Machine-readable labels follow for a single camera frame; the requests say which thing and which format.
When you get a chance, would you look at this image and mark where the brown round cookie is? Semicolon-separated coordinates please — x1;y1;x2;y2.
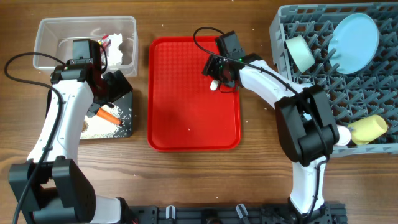
82;121;88;133

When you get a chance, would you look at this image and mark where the yellow plastic cup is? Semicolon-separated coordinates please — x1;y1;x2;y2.
348;115;388;145

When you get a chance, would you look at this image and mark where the grey dishwasher rack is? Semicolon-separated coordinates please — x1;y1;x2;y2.
269;2;397;157

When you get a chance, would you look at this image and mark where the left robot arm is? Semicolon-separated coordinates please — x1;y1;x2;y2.
9;39;139;223

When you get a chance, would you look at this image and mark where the clear plastic waste bin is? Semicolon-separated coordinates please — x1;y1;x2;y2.
34;16;139;77

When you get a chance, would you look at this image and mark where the white rice pile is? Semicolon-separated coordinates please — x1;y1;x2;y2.
80;105;132;140

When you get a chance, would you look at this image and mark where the orange carrot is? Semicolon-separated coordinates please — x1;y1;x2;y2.
96;108;122;126

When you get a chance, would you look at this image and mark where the red snack wrapper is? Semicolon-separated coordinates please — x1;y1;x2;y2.
98;35;111;48

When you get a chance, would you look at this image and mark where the white plastic spoon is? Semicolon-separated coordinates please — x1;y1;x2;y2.
210;80;219;91

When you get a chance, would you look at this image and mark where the large light blue plate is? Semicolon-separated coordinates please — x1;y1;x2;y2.
328;13;380;74

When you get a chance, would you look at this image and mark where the pink plastic cup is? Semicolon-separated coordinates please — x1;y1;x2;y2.
335;125;351;146

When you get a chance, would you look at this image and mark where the red serving tray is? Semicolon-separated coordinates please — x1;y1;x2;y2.
147;36;241;152

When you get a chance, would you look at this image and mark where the black waste tray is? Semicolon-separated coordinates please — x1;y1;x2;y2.
53;80;132;141

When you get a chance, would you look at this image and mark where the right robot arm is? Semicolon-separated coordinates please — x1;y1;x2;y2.
202;31;339;223

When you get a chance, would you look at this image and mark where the green bowl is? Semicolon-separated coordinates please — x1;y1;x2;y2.
285;35;315;73

